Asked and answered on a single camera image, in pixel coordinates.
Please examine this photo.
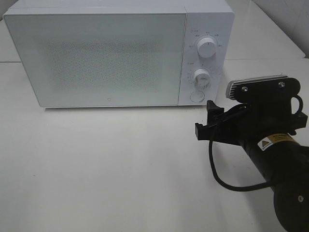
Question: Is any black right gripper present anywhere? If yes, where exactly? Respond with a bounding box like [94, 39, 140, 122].
[195, 75, 308, 146]

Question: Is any round white door button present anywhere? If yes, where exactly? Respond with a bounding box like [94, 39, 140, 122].
[190, 91, 205, 103]

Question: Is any white timer knob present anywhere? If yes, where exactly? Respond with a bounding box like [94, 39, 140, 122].
[193, 69, 211, 87]

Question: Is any white microwave door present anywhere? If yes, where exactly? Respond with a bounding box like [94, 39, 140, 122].
[5, 14, 185, 108]

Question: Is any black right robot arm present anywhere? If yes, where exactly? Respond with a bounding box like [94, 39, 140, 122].
[195, 97, 309, 232]

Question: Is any white upper power knob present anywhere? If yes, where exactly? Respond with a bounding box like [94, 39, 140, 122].
[197, 36, 217, 58]

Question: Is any white microwave oven body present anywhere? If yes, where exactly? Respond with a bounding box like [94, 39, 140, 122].
[3, 0, 235, 106]

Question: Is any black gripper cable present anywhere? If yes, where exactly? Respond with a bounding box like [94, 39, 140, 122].
[208, 94, 305, 193]

